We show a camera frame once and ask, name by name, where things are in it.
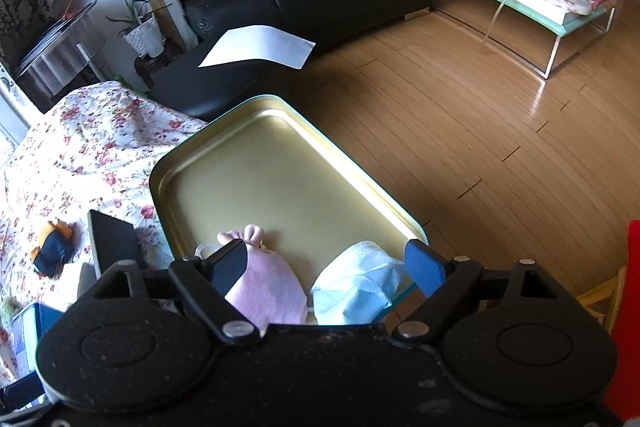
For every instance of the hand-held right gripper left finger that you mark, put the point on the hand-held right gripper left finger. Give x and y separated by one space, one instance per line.
229 266

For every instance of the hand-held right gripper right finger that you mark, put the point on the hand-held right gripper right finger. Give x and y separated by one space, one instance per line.
424 266

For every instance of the light blue face mask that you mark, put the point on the light blue face mask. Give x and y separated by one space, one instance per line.
357 287

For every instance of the gold metal tin with teal rim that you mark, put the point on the gold metal tin with teal rim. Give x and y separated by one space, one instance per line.
270 172

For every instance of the yellow and navy plush toy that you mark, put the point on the yellow and navy plush toy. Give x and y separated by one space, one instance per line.
52 249

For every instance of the black flat box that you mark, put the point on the black flat box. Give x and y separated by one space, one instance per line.
115 242

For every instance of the black leather ottoman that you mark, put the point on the black leather ottoman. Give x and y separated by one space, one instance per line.
200 87

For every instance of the floral blanket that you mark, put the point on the floral blanket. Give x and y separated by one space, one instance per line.
85 147

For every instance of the blue printed box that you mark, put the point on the blue printed box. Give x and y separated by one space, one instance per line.
35 332

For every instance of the red cloth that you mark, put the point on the red cloth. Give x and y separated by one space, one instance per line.
625 307

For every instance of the dark wooden plant stand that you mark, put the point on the dark wooden plant stand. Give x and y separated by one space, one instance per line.
157 67

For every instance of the white paper sheet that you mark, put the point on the white paper sheet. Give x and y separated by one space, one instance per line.
260 47

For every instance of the potted plant in white pot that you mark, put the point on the potted plant in white pot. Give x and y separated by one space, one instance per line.
145 34

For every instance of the glass side table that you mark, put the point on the glass side table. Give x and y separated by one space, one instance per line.
60 52

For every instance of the white coffee table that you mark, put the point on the white coffee table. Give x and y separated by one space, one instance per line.
520 2

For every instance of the wooden chair frame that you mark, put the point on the wooden chair frame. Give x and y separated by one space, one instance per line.
602 299

